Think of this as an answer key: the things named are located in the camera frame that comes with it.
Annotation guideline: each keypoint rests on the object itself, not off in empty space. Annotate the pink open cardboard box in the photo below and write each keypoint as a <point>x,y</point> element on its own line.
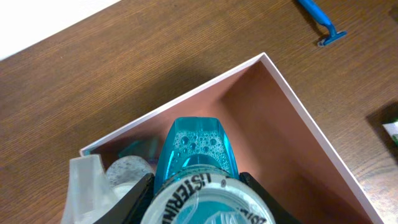
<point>273,137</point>

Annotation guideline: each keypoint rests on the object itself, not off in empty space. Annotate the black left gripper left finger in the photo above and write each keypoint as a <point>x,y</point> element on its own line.
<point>132,207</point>

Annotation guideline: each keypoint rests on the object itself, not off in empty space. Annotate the blue disposable razor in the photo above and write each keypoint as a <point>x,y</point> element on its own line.
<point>321,18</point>

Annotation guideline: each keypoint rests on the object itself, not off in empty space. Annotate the purple foam soap dispenser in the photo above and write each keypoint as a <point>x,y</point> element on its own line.
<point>93,191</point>

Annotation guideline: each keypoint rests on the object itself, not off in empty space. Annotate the green soap bar box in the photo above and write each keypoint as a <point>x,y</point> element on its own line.
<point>392,130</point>

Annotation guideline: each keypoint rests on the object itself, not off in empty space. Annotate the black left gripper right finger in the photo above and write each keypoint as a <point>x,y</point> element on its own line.
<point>281,215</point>

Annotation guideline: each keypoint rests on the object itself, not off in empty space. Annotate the blue mouthwash bottle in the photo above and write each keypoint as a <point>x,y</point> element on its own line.
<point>197,179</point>

